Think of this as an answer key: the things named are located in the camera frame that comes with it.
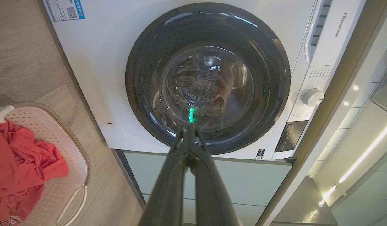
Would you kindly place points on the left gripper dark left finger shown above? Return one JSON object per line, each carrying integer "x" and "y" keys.
{"x": 168, "y": 188}

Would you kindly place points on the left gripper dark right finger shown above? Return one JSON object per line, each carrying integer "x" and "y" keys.
{"x": 212, "y": 194}

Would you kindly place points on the white perforated laundry basket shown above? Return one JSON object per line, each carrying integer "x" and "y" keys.
{"x": 61, "y": 194}

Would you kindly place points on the light green cabinet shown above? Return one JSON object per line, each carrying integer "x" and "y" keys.
{"x": 253, "y": 182}

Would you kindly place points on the small black-white washer sticker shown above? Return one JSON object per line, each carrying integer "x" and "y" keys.
{"x": 260, "y": 154}

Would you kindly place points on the round white filter cover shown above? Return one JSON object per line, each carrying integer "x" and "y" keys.
{"x": 113, "y": 132}

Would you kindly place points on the black washer display panel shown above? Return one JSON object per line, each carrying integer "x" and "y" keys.
{"x": 291, "y": 135}

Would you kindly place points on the round dark glass washer door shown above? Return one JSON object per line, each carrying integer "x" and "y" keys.
{"x": 149, "y": 62}

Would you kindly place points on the white front-load washing machine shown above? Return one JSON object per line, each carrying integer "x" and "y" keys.
{"x": 102, "y": 78}

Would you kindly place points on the white washer control knob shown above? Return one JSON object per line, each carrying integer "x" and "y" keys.
{"x": 313, "y": 97}

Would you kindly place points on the red sports jersey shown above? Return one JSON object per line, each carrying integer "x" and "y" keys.
{"x": 20, "y": 163}

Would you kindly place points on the LED light strip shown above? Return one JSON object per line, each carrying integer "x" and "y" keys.
{"x": 363, "y": 157}

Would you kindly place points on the white detergent drawer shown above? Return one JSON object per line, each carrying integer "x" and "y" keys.
{"x": 335, "y": 31}

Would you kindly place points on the blue energy label sticker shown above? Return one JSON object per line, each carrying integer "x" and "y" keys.
{"x": 64, "y": 9}

